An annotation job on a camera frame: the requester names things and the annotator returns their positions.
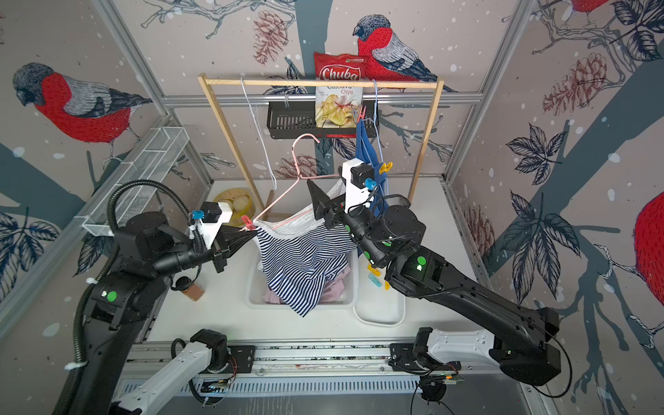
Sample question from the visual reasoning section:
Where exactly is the white perforated basket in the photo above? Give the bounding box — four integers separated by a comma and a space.
245, 232, 359, 310

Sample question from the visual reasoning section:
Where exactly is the brown box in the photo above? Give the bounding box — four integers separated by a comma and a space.
172, 277, 205, 302

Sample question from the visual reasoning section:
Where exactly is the white wire mesh shelf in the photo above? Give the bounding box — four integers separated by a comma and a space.
81, 125, 190, 238

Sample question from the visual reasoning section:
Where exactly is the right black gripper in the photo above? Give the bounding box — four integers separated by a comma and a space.
312, 180, 393, 271

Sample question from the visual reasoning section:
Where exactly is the pink wire hanger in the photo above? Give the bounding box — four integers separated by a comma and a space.
252, 133, 339, 225

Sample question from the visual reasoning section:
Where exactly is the blue tank top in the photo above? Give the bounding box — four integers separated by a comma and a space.
356, 119, 388, 217

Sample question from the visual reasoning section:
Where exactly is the yellow clothespin on blue top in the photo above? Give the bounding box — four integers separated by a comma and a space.
379, 162, 394, 175

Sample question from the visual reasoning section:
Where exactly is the red clothespin on blue top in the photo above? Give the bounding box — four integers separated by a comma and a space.
356, 105, 367, 124

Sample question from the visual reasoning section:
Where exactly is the black wall basket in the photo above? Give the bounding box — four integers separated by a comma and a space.
266, 101, 356, 139

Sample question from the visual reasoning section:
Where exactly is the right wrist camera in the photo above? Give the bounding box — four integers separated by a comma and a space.
341, 158, 378, 214

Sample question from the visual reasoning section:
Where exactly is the red chips bag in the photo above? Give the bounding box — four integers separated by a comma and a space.
314, 52, 368, 138

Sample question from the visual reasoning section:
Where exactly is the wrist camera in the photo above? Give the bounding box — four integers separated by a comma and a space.
341, 158, 378, 214
190, 202, 233, 249

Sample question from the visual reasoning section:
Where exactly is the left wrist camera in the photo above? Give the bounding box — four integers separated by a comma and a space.
190, 202, 233, 249

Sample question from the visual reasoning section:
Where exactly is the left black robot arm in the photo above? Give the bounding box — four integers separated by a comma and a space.
54, 179, 256, 414

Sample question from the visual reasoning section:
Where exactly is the white wire hanger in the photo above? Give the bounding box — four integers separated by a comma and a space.
240, 77, 278, 190

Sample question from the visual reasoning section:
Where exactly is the wooden clothes rack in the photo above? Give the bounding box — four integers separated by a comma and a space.
198, 74, 445, 210

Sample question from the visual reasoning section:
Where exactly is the white plastic tray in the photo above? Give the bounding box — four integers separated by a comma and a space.
354, 254, 406, 328

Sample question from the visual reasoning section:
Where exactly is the pink tank top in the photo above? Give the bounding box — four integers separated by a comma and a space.
263, 266, 351, 304

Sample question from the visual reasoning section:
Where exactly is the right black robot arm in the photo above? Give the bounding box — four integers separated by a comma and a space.
307, 181, 564, 387

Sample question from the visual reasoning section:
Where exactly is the red clothespin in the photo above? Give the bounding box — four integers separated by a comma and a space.
241, 215, 257, 231
356, 105, 367, 124

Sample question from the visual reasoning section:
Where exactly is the striped tank top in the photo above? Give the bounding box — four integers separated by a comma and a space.
252, 178, 359, 317

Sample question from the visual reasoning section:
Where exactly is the yellow steamer with buns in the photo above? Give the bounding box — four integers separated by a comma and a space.
213, 188, 256, 226

